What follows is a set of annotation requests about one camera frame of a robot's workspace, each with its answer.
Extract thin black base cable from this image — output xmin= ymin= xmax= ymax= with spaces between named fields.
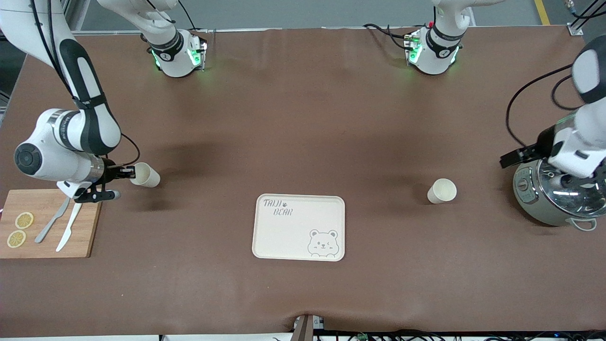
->
xmin=178 ymin=0 xmax=197 ymax=32

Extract brown table cover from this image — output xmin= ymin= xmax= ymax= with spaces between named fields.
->
xmin=0 ymin=26 xmax=606 ymax=338

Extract glass cooker lid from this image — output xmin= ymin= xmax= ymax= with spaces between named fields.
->
xmin=537 ymin=160 xmax=606 ymax=218

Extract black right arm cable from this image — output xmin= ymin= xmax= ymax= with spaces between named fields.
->
xmin=28 ymin=0 xmax=142 ymax=167

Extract aluminium frame struts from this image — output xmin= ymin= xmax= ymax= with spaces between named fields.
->
xmin=61 ymin=0 xmax=82 ymax=33

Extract cream bear print tray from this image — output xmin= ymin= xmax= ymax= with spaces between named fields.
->
xmin=252 ymin=194 xmax=346 ymax=262

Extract short black looped cable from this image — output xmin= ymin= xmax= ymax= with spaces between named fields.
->
xmin=551 ymin=75 xmax=582 ymax=111

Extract bamboo cutting board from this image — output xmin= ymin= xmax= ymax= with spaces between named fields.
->
xmin=0 ymin=188 xmax=103 ymax=259

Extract grey plastic knife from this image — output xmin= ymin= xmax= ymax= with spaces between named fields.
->
xmin=35 ymin=199 xmax=71 ymax=244

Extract grey electric cooker pot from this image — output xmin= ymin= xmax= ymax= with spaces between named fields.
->
xmin=513 ymin=159 xmax=606 ymax=232

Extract table edge clamp mount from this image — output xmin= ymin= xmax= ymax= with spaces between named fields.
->
xmin=293 ymin=314 xmax=327 ymax=341

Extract white plastic knife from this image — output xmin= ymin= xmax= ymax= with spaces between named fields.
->
xmin=55 ymin=203 xmax=82 ymax=252

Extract long black left arm cable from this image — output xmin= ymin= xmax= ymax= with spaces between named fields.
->
xmin=505 ymin=64 xmax=574 ymax=148

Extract white IKEA cup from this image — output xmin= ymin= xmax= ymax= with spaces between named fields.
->
xmin=427 ymin=178 xmax=458 ymax=205
xmin=130 ymin=162 xmax=161 ymax=188

